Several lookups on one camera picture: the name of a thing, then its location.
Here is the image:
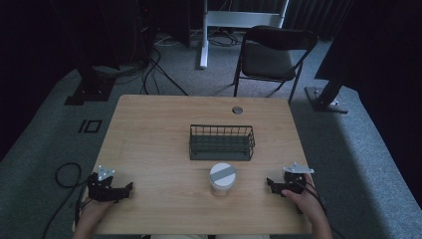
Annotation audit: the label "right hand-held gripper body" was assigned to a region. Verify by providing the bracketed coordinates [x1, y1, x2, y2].
[281, 161, 316, 197]

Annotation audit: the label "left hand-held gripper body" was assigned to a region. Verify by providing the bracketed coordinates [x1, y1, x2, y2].
[87, 164, 116, 203]

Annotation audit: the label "clear jar with white lid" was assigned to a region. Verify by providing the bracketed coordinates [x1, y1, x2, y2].
[208, 161, 238, 197]

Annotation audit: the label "black wire basket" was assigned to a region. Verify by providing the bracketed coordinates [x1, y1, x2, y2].
[188, 123, 256, 162]

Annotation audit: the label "person's left hand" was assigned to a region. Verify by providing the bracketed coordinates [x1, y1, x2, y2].
[79, 197, 117, 228]

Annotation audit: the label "person's right hand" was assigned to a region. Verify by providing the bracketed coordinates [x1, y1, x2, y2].
[281, 173, 326, 228]

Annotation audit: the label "black folding chair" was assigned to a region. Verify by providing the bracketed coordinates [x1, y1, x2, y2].
[232, 25, 319, 106]

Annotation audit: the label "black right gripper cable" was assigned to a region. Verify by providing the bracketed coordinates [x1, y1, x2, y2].
[297, 178, 328, 215]

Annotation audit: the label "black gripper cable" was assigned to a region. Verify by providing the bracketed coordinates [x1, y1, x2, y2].
[41, 161, 91, 239]
[297, 178, 328, 215]

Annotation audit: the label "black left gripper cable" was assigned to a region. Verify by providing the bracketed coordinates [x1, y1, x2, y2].
[41, 161, 91, 239]

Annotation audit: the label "black stand with base plate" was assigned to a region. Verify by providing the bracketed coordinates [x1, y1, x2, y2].
[304, 59, 353, 115]
[64, 0, 121, 107]

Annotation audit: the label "black floor cables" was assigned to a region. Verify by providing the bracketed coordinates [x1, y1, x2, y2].
[112, 29, 189, 98]

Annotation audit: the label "white metal desk frame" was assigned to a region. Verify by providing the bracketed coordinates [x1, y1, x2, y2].
[199, 0, 291, 70]

